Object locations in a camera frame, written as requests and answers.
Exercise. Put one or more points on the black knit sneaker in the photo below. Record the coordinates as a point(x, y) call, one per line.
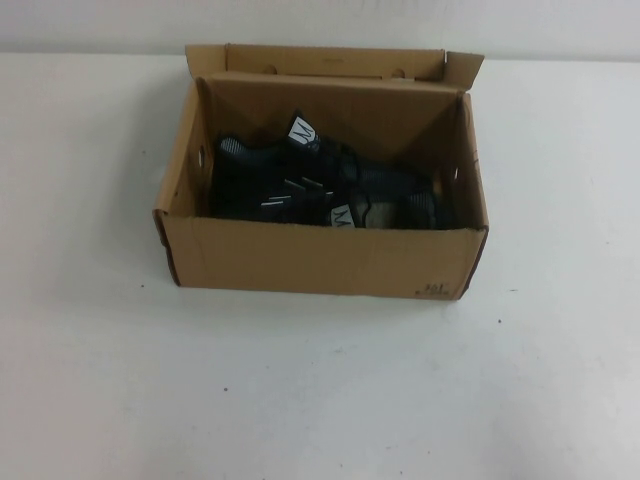
point(425, 210)
point(240, 155)

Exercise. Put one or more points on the brown cardboard shoe box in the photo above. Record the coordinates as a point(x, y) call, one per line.
point(300, 260)

